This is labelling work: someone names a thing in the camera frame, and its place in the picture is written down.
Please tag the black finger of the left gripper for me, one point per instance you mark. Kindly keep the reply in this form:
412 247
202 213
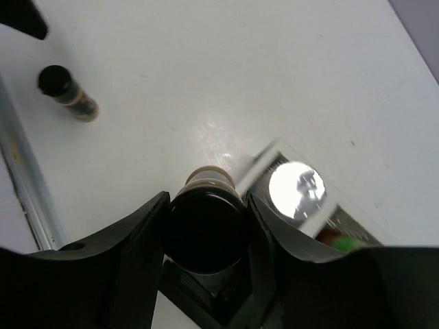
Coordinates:
23 16

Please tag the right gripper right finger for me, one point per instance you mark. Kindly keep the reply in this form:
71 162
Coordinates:
299 282

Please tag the black and white organizer rack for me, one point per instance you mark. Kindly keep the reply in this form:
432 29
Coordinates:
225 299

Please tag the aluminium table rail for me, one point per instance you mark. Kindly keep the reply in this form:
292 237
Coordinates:
27 179

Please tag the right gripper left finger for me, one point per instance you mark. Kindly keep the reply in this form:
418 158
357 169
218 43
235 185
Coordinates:
109 279

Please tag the red sauce bottle yellow cap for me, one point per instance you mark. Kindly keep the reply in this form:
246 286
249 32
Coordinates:
340 241

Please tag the black-lid spice jar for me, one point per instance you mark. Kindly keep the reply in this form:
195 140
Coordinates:
57 82
207 229

